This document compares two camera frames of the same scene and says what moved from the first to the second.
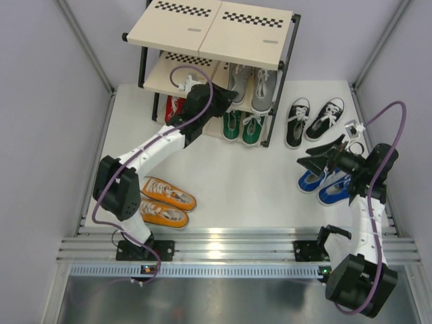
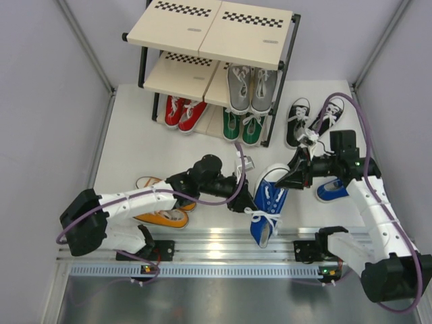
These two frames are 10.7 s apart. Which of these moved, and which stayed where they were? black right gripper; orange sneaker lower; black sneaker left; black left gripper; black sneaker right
Moved: black right gripper; black left gripper
Stayed: black sneaker left; black sneaker right; orange sneaker lower
